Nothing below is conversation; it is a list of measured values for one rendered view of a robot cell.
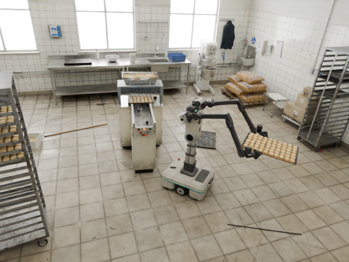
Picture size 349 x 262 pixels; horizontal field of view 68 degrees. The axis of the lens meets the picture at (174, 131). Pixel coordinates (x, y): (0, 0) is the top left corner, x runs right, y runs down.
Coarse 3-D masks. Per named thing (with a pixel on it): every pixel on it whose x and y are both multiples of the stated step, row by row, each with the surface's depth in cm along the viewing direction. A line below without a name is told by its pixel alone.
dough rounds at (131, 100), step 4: (128, 96) 443; (132, 96) 444; (136, 96) 445; (140, 96) 441; (144, 96) 442; (148, 96) 443; (132, 100) 428; (136, 100) 425; (140, 100) 430; (144, 100) 431; (148, 100) 431; (152, 100) 432
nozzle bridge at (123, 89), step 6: (120, 84) 411; (156, 84) 420; (162, 84) 422; (120, 90) 406; (126, 90) 416; (132, 90) 418; (144, 90) 421; (156, 90) 425; (162, 90) 418; (120, 102) 426
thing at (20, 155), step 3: (15, 153) 240; (18, 153) 241; (21, 153) 242; (0, 156) 235; (3, 156) 239; (6, 156) 237; (9, 156) 239; (12, 156) 236; (15, 156) 236; (18, 156) 236; (21, 156) 237; (0, 159) 232; (3, 159) 232; (6, 159) 232; (9, 159) 235; (12, 159) 234
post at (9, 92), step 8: (8, 88) 202; (8, 96) 204; (16, 112) 212; (16, 120) 215; (24, 144) 227; (24, 152) 230; (32, 176) 244; (32, 184) 247; (40, 200) 260; (40, 208) 263; (48, 232) 282
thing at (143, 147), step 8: (136, 112) 403; (144, 112) 405; (136, 120) 380; (144, 120) 382; (136, 136) 371; (144, 136) 373; (152, 136) 376; (136, 144) 377; (144, 144) 380; (152, 144) 382; (136, 152) 384; (144, 152) 387; (152, 152) 389; (136, 160) 391; (144, 160) 393; (152, 160) 396; (136, 168) 399; (144, 168) 401; (152, 168) 404
